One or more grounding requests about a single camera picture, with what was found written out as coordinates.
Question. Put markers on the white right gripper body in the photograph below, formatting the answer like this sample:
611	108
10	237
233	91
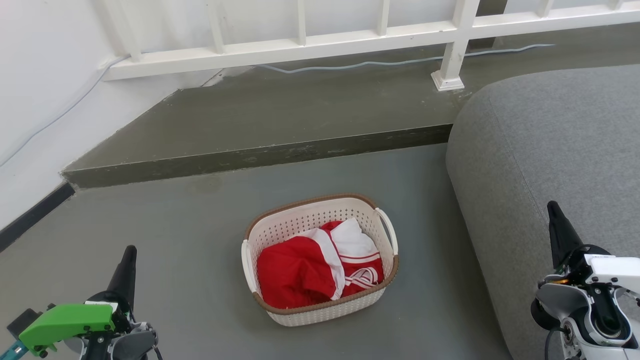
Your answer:
615	270

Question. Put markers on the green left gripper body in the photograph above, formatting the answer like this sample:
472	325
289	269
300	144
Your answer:
70	320

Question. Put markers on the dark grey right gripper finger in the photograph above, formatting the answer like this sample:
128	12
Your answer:
562	235

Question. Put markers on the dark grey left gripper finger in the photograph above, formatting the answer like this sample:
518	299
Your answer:
125	280

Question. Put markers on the white perforated laundry basket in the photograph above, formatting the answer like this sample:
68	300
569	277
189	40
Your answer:
320	310

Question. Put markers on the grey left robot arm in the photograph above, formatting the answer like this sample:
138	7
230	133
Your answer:
132	342

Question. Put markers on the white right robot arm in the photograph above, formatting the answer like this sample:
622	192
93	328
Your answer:
560	302

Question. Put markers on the grey fabric sofa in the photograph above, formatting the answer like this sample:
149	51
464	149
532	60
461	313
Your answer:
545	150

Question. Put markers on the black baseboard strip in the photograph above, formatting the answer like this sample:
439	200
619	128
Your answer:
35	212

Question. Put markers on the red and white garment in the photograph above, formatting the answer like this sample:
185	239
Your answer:
295	270

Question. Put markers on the grey concrete step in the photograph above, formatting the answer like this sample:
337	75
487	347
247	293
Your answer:
280	115

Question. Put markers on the white wooden railing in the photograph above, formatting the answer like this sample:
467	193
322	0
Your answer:
320	42

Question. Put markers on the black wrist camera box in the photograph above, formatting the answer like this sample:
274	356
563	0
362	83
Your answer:
22	320

